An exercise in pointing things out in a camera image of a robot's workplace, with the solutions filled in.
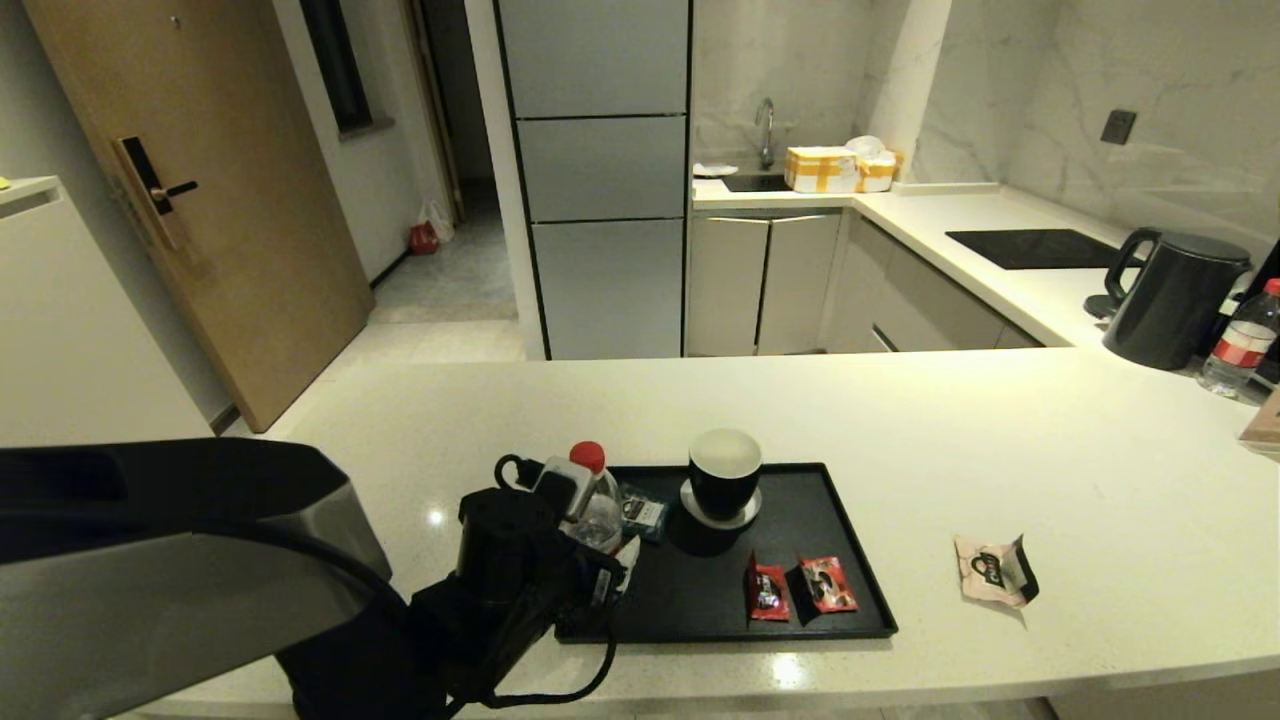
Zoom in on grey cabinet door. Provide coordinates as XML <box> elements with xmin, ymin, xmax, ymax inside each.
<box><xmin>757</xmin><ymin>212</ymin><xmax>843</xmax><ymax>357</ymax></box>
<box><xmin>686</xmin><ymin>214</ymin><xmax>771</xmax><ymax>358</ymax></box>

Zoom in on small cardboard box yellow tape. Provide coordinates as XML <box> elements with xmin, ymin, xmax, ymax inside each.
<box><xmin>855</xmin><ymin>150</ymin><xmax>906</xmax><ymax>193</ymax></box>

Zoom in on black cup white inside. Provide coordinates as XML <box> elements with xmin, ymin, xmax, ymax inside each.
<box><xmin>688</xmin><ymin>429</ymin><xmax>764</xmax><ymax>522</ymax></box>

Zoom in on silver round saucer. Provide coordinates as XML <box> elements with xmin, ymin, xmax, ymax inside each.
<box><xmin>680</xmin><ymin>479</ymin><xmax>763</xmax><ymax>530</ymax></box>

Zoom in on tall grey refrigerator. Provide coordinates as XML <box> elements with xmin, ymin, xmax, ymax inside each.
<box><xmin>495</xmin><ymin>0</ymin><xmax>693</xmax><ymax>361</ymax></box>

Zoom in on clear water bottle red cap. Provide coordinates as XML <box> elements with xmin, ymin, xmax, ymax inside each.
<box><xmin>565</xmin><ymin>441</ymin><xmax>626</xmax><ymax>556</ymax></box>
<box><xmin>1197</xmin><ymin>279</ymin><xmax>1280</xmax><ymax>400</ymax></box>

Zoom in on white storage cabinet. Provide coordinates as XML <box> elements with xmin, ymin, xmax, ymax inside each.
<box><xmin>0</xmin><ymin>177</ymin><xmax>216</xmax><ymax>448</ymax></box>

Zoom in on black rectangular serving tray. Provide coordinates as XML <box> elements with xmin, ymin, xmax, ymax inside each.
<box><xmin>555</xmin><ymin>462</ymin><xmax>898</xmax><ymax>643</ymax></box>

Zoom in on teal tea bag packet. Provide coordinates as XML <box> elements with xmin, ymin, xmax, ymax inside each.
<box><xmin>620</xmin><ymin>485</ymin><xmax>669</xmax><ymax>544</ymax></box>

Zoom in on red snack packet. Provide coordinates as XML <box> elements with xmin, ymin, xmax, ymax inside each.
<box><xmin>747</xmin><ymin>550</ymin><xmax>792</xmax><ymax>622</ymax></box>
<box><xmin>797</xmin><ymin>555</ymin><xmax>860</xmax><ymax>613</ymax></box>

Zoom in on grey counter drawer cabinet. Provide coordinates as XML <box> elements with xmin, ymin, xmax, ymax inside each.
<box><xmin>825</xmin><ymin>215</ymin><xmax>1041</xmax><ymax>356</ymax></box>

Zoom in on black gold door lock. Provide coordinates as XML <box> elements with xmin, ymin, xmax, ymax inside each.
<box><xmin>112</xmin><ymin>137</ymin><xmax>199</xmax><ymax>253</ymax></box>

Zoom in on dark narrow window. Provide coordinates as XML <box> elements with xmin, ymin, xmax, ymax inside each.
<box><xmin>300</xmin><ymin>0</ymin><xmax>373</xmax><ymax>136</ymax></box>

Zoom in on brown box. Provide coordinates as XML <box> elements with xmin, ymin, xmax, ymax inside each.
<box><xmin>1237</xmin><ymin>390</ymin><xmax>1280</xmax><ymax>463</ymax></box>

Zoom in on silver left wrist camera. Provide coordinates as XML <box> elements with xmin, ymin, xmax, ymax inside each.
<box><xmin>535</xmin><ymin>457</ymin><xmax>598</xmax><ymax>523</ymax></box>

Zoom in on black electric kettle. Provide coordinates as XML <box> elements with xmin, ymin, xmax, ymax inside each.
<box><xmin>1102</xmin><ymin>229</ymin><xmax>1253</xmax><ymax>372</ymax></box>

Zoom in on beige coffee sachet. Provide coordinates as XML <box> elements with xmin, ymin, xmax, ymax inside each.
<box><xmin>953</xmin><ymin>535</ymin><xmax>1041</xmax><ymax>609</ymax></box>

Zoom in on black induction cooktop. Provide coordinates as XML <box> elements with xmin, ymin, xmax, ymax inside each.
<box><xmin>945</xmin><ymin>229</ymin><xmax>1146</xmax><ymax>271</ymax></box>

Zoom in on brown wooden door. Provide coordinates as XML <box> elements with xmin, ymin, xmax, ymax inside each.
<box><xmin>22</xmin><ymin>0</ymin><xmax>375</xmax><ymax>433</ymax></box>

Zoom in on black left camera cable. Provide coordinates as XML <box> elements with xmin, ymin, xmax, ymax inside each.
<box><xmin>494</xmin><ymin>454</ymin><xmax>546</xmax><ymax>493</ymax></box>

